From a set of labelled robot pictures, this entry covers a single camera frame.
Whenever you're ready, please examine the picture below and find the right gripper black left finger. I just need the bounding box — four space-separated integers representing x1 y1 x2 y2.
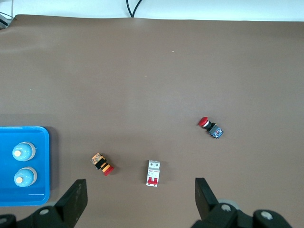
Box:
0 179 88 228

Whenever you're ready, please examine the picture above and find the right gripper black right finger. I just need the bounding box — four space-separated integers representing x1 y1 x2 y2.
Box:
191 177 294 228

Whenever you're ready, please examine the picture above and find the light blue service bell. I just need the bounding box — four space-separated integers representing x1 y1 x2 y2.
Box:
11 142 37 162
13 166 38 188

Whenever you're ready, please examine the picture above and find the blue plastic tray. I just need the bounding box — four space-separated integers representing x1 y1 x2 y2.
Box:
0 125 50 207

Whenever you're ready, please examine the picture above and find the red button orange black body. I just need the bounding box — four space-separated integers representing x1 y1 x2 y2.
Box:
91 153 114 177

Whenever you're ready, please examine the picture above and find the red mushroom button blue body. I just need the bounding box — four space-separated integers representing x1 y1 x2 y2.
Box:
197 116 225 140

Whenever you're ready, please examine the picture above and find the brown table mat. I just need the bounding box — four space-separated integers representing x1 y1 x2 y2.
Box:
0 14 304 228

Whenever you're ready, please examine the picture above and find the white circuit breaker red switch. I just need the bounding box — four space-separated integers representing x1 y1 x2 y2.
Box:
145 160 161 188

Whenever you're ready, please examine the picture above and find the grey metal edge bracket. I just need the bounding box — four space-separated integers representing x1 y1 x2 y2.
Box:
0 11 15 29

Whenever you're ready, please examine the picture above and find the black cable at table edge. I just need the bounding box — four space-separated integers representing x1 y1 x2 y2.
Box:
125 0 143 19

